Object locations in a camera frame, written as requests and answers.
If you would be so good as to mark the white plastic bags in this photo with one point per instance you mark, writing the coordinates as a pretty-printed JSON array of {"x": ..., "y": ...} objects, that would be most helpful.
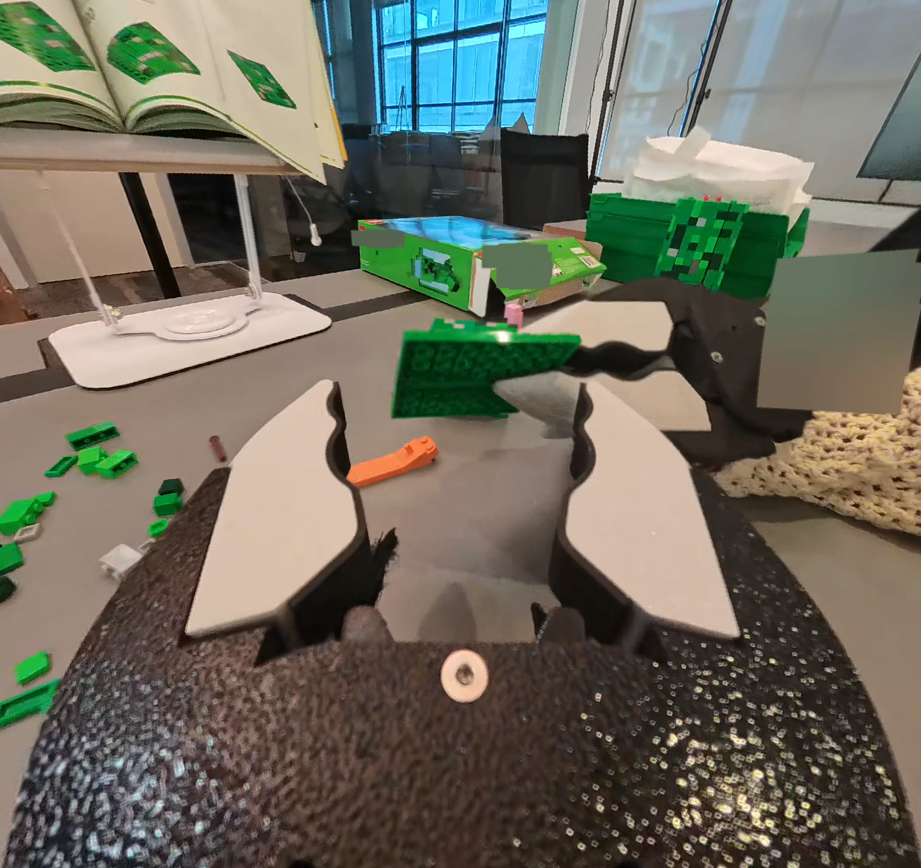
[{"x": 719, "y": 170}]

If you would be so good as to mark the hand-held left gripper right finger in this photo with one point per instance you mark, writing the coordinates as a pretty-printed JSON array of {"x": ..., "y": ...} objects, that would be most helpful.
[{"x": 640, "y": 515}]

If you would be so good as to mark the scattered green lego bricks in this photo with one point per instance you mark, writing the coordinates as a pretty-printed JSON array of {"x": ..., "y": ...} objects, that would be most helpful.
[{"x": 115, "y": 463}]

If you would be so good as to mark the small white lego piece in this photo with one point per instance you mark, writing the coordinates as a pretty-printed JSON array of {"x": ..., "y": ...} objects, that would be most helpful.
[{"x": 119, "y": 561}]

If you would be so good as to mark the small brown lego rod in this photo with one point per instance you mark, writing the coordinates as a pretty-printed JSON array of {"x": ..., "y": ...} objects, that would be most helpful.
[{"x": 218, "y": 448}]

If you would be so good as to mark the white book stand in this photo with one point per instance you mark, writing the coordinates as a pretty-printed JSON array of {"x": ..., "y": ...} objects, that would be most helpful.
[{"x": 180, "y": 350}]

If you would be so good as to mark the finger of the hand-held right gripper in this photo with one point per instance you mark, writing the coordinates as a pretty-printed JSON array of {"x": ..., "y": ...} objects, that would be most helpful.
[
  {"x": 539, "y": 394},
  {"x": 626, "y": 324}
]

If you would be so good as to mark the green pixel lego figure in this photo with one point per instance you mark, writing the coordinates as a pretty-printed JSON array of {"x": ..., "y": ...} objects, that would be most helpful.
[{"x": 701, "y": 234}]

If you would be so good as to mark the open instruction book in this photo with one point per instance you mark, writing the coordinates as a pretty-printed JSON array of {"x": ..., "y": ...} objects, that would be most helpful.
[{"x": 165, "y": 26}]

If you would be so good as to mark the green plastic crate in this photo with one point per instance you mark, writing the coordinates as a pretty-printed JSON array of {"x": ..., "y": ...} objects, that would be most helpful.
[{"x": 626, "y": 234}]

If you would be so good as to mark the small pink lego piece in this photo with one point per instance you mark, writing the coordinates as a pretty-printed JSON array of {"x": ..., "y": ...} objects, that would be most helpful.
[{"x": 514, "y": 314}]

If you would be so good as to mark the green lego set box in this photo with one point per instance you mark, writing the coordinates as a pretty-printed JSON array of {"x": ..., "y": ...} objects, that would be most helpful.
[{"x": 460, "y": 231}]

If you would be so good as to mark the dark framed window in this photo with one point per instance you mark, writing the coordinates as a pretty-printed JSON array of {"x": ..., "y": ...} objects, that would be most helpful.
[{"x": 439, "y": 4}]

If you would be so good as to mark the person's right forearm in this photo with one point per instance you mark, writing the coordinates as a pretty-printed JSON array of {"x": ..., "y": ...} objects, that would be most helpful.
[{"x": 849, "y": 465}]

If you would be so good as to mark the green lego plate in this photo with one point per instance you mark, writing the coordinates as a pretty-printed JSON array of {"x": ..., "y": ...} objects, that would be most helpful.
[{"x": 460, "y": 371}]

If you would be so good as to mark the black tripod stand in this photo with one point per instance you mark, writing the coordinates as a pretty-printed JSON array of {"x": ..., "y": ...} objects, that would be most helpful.
[
  {"x": 727, "y": 19},
  {"x": 624, "y": 19}
]

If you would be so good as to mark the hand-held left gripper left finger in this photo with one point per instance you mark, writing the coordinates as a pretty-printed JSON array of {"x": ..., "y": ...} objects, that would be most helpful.
[{"x": 280, "y": 508}]

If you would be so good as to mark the black office chair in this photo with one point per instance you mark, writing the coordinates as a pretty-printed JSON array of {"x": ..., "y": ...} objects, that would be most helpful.
[{"x": 543, "y": 177}]

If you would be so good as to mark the orange brick separator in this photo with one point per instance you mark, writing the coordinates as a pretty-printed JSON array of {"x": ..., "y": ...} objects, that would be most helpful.
[{"x": 392, "y": 466}]

